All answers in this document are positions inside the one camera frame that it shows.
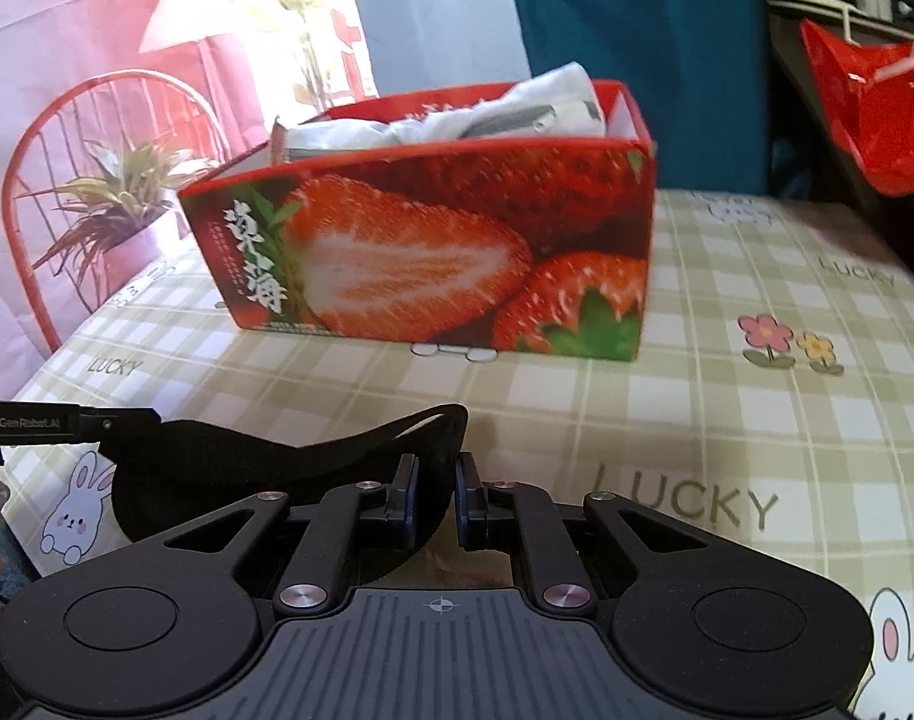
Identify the white soft pack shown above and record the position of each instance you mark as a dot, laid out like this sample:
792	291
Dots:
554	94
352	139

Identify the red strawberry print cardboard box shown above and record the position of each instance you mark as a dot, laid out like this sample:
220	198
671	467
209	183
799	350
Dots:
427	255

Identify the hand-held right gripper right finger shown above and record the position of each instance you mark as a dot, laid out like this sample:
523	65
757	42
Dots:
468	506

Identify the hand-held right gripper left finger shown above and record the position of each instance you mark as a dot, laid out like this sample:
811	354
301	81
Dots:
404	502

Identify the red plastic bag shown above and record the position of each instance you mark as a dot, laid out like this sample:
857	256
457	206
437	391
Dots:
877	127

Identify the black eye mask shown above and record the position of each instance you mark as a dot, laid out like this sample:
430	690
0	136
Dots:
277	457

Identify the teal curtain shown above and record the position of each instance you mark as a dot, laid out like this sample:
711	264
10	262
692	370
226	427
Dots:
637	52

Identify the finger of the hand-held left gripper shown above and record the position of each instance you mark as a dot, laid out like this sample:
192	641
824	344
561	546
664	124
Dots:
112	420

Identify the blue denim pants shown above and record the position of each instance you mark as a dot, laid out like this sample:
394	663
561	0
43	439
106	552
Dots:
15	562

